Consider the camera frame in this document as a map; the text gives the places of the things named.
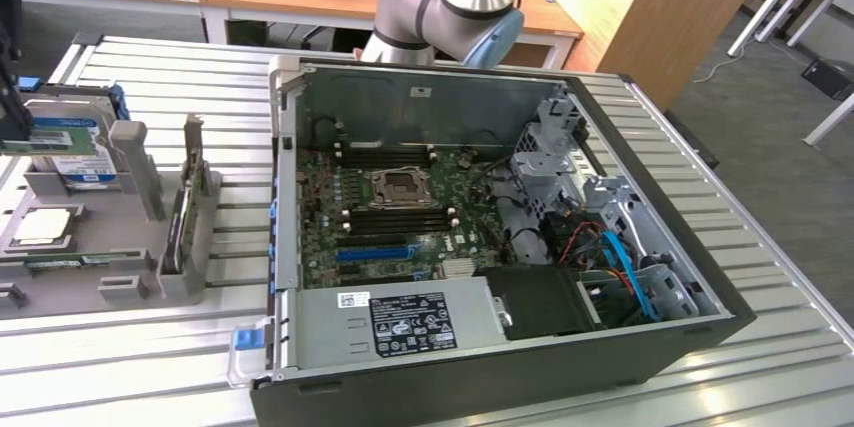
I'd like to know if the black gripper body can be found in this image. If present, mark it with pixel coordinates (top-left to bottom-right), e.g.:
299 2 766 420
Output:
0 0 25 98

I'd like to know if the green RAM stick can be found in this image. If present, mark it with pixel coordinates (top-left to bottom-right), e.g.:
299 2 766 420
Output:
0 127 97 157
21 253 146 269

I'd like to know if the black RAM slot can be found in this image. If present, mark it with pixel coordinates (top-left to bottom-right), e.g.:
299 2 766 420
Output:
347 213 455 223
338 142 434 150
350 226 458 236
340 153 436 162
346 207 452 217
348 220 456 230
339 148 435 156
342 159 438 168

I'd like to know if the hard disk blue white label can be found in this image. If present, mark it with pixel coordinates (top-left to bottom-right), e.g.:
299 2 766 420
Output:
21 82 130 189

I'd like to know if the CPU chip silver lid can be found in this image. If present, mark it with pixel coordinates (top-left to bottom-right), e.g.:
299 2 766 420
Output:
4 206 76 249

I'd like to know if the grey parts rack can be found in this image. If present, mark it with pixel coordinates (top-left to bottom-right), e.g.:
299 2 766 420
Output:
0 81 227 321

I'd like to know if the graphics card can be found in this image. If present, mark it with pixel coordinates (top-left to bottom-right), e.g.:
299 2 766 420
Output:
162 114 210 277

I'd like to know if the clear case latch blue tab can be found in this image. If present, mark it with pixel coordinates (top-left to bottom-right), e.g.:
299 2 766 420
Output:
226 315 276 389

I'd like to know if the black expansion slot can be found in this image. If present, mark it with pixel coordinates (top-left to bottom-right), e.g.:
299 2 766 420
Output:
335 234 410 248

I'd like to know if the CPU socket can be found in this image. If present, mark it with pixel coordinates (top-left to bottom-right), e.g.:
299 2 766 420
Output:
362 165 443 212

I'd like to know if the blue expansion slot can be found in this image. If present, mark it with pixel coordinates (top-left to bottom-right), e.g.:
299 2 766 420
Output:
334 244 420 263

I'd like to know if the grey power supply unit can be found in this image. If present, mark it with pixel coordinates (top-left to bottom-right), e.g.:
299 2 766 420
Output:
291 276 510 369

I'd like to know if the green motherboard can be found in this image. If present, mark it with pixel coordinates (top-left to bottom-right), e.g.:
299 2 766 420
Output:
295 142 516 289

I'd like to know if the silver chipset heat sink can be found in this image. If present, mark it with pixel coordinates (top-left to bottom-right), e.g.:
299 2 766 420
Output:
435 258 479 279

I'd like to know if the metal disk bay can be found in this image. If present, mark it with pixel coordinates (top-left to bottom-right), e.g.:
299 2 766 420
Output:
508 93 597 184
578 173 723 324

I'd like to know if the black open PC case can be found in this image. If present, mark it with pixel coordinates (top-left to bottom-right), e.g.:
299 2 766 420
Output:
248 53 759 427

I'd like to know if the wooden cabinet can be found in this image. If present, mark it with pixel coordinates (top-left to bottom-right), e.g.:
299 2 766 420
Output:
533 0 769 114

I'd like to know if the white table leg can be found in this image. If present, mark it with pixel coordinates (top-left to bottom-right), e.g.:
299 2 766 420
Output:
802 92 854 149

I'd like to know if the black box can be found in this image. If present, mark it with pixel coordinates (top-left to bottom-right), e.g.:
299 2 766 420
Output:
798 56 854 102

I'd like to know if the red wire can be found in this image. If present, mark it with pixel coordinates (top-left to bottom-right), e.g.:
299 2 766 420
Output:
557 218 637 294

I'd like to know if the blue flat wire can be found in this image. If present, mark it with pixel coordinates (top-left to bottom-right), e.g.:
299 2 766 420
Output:
598 228 663 324

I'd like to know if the white floor cable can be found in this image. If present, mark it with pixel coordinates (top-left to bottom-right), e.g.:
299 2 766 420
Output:
691 40 743 84

